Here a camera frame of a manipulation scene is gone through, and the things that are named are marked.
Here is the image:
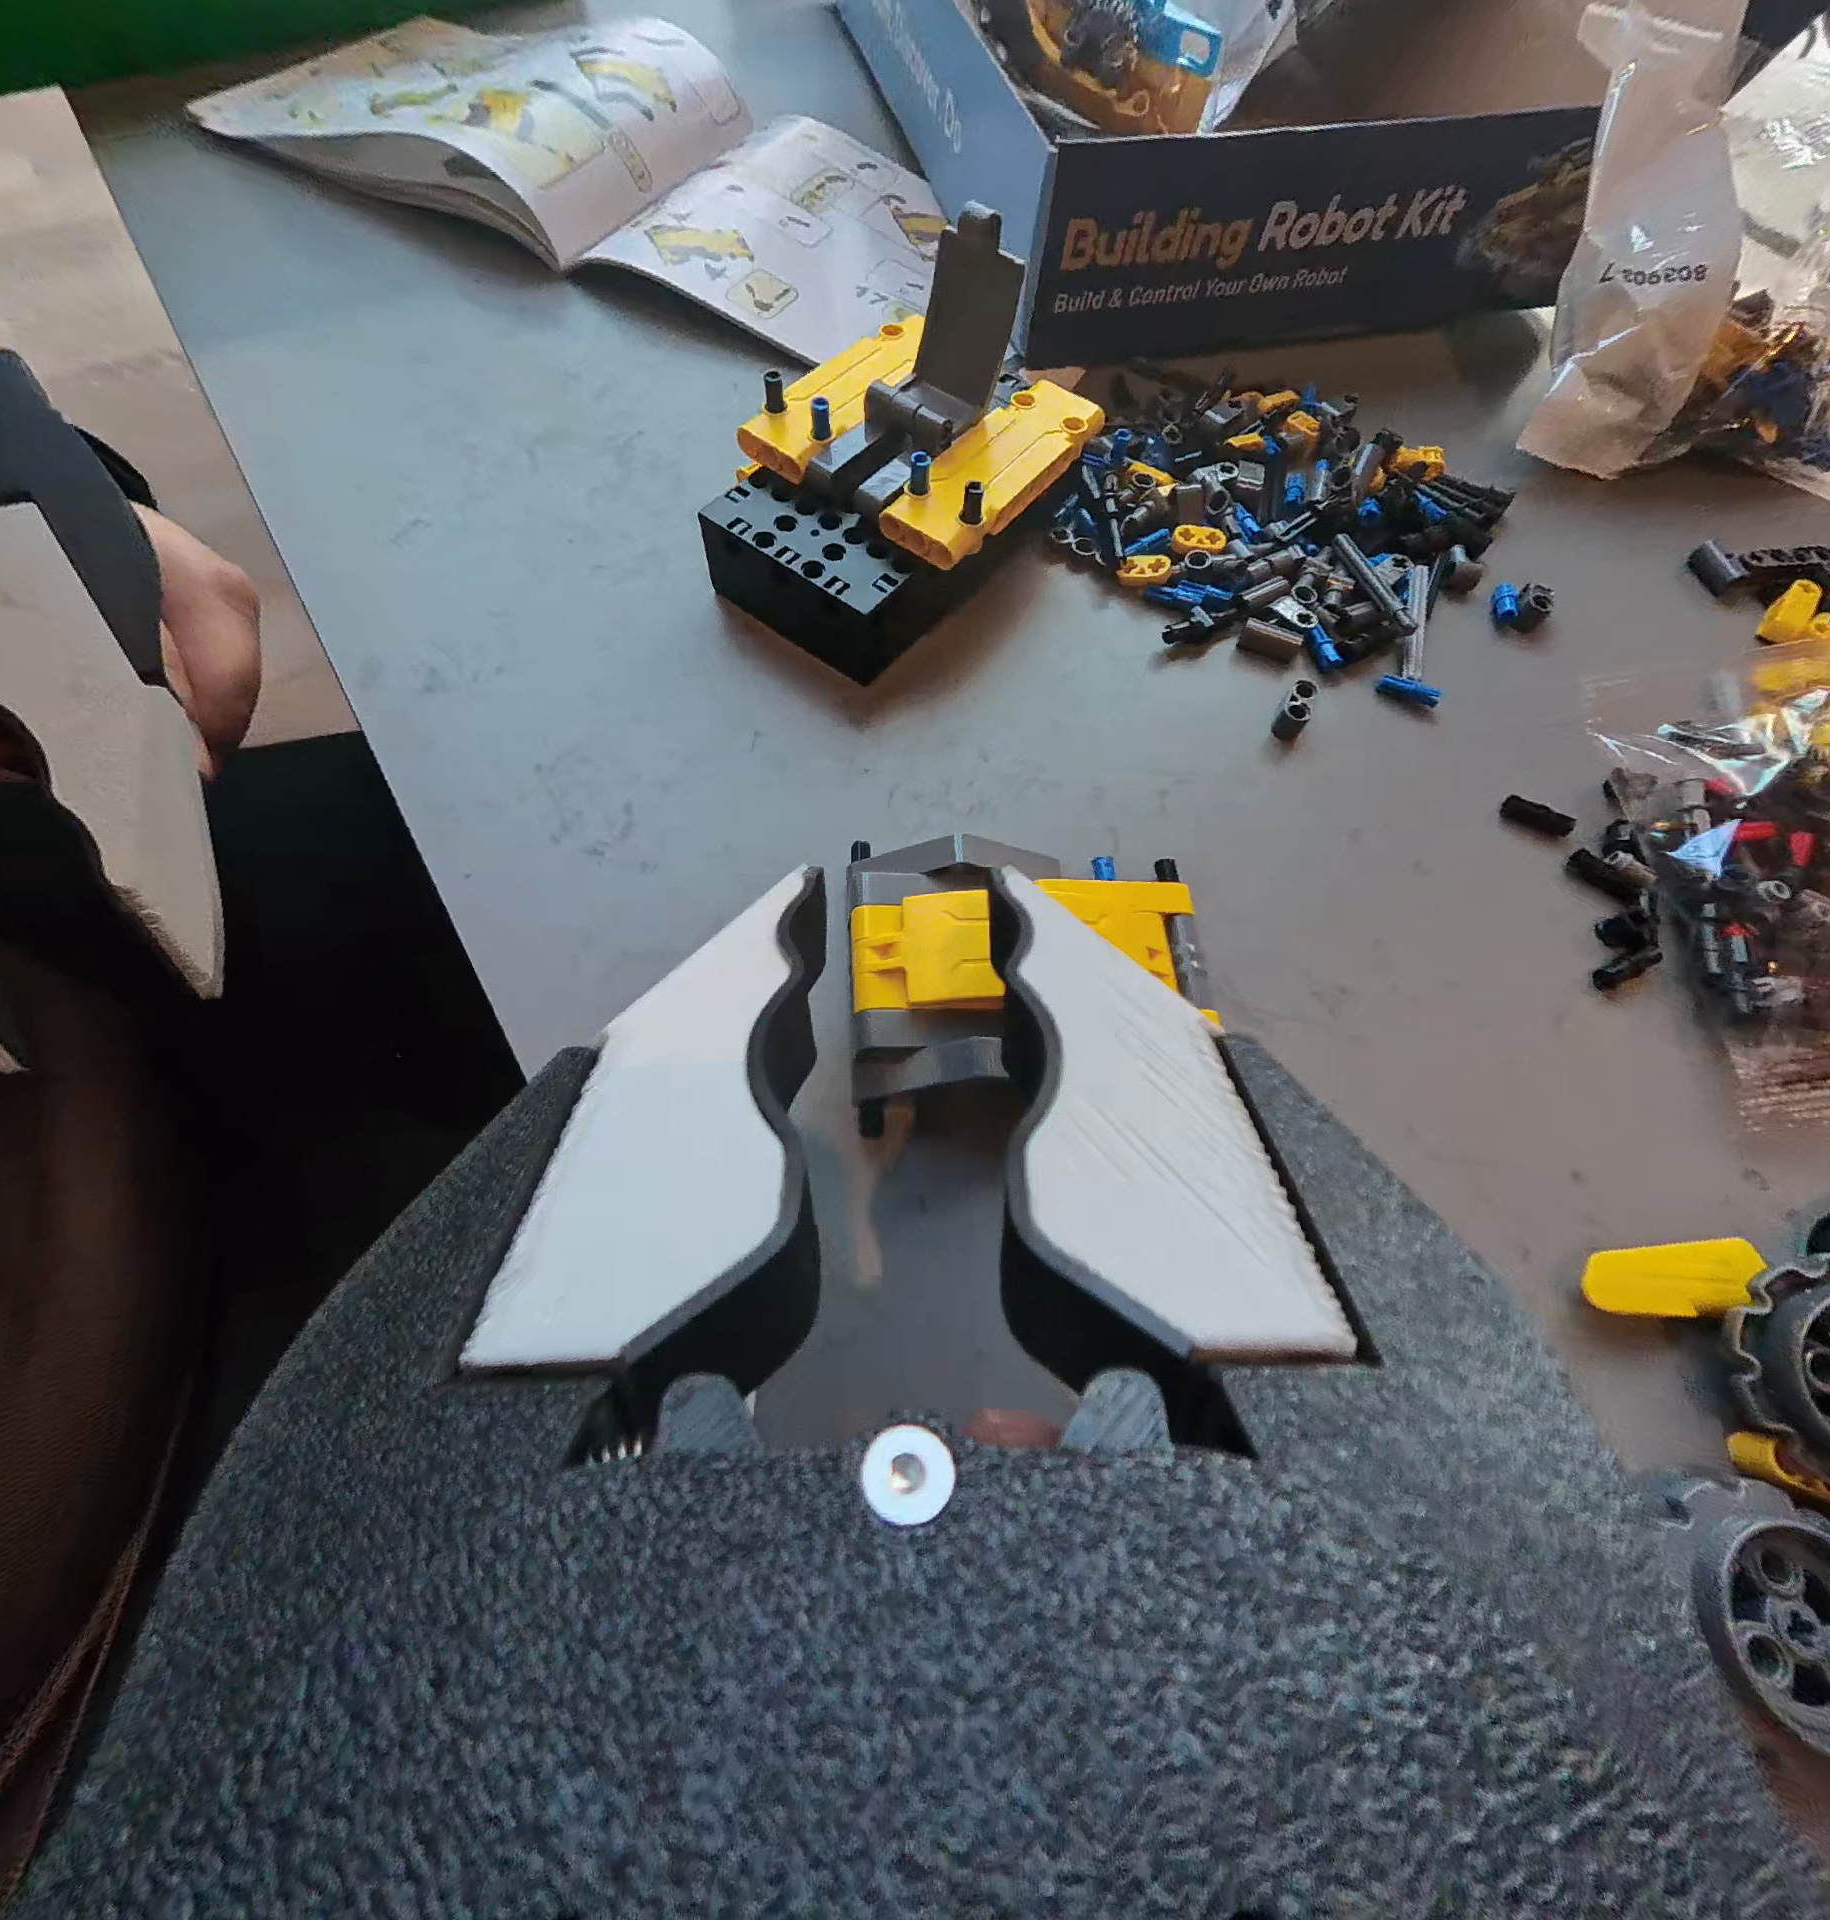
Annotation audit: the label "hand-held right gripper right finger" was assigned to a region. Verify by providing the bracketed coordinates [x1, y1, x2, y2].
[987, 868, 1359, 1370]

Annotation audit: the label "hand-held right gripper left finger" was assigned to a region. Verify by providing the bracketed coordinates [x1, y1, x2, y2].
[455, 868, 835, 1373]

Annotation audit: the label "yellow grey brick assembly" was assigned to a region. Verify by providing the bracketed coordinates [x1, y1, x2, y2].
[839, 833, 1223, 1146]

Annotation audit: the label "clear bag of black parts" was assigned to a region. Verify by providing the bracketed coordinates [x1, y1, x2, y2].
[1576, 631, 1830, 1125]

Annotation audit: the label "grey desk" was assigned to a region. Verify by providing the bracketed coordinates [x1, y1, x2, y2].
[77, 0, 1830, 1804]

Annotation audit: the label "person's left hand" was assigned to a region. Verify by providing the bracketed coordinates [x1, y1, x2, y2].
[131, 513, 270, 776]

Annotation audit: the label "person's black trousers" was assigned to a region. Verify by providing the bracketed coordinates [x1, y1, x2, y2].
[181, 734, 531, 1353]

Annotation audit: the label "scattered black connector pieces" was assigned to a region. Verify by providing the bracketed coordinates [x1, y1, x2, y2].
[1497, 796, 1662, 995]

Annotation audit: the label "yellow curved panel piece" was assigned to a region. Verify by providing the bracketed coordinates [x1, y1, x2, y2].
[1576, 1239, 1778, 1319]

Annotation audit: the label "instruction booklet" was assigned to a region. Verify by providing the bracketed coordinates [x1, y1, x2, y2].
[188, 18, 954, 367]

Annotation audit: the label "black battery box yellow assembly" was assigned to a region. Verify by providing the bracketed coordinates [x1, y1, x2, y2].
[696, 201, 1108, 696]

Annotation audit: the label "pile of small connector pieces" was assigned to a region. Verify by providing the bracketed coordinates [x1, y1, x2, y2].
[1047, 376, 1558, 717]

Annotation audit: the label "pile of wheels and beams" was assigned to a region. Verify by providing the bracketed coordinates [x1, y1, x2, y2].
[1650, 1198, 1830, 1767]

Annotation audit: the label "dark bent beam piece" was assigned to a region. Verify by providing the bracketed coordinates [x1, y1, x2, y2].
[1688, 542, 1830, 605]

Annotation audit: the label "blue kit box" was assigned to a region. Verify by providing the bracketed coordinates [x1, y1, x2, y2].
[835, 0, 1613, 367]

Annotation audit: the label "clear bag of yellow blue parts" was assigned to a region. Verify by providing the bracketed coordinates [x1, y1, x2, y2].
[1517, 0, 1830, 479]

